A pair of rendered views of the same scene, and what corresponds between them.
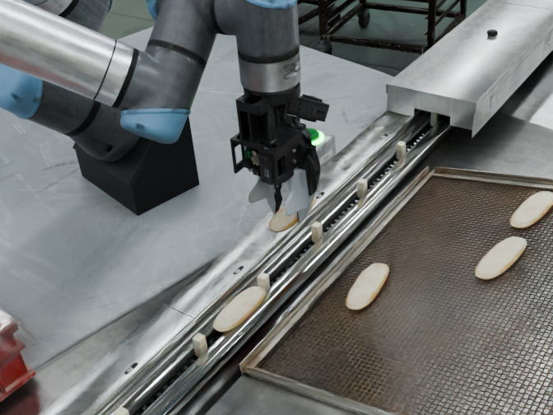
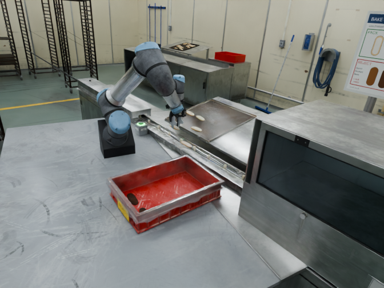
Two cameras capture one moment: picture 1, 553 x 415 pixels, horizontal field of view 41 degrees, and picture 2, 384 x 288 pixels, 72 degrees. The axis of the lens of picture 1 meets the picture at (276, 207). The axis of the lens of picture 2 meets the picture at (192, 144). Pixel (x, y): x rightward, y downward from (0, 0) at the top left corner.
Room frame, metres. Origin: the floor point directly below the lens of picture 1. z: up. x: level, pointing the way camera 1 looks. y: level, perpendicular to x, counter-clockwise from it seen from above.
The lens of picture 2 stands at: (0.42, 1.65, 1.65)
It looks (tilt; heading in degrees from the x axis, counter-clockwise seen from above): 26 degrees down; 280
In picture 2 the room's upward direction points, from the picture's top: 4 degrees clockwise
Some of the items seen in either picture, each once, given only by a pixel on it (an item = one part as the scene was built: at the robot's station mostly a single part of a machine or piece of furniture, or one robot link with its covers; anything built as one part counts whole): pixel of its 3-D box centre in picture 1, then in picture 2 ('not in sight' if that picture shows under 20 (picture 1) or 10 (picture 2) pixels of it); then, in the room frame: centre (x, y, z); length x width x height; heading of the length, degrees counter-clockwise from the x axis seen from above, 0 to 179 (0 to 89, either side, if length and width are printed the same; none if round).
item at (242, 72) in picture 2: not in sight; (227, 82); (0.79, -3.84, 0.44); 0.70 x 0.55 x 0.87; 142
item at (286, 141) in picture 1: (271, 129); (178, 107); (0.83, 0.00, 1.08); 0.09 x 0.08 x 0.12; 142
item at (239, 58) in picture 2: not in sight; (230, 56); (0.79, -3.84, 0.94); 0.51 x 0.36 x 0.13; 146
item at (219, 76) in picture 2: not in sight; (181, 70); (1.83, -4.14, 0.51); 3.00 x 1.26 x 1.03; 142
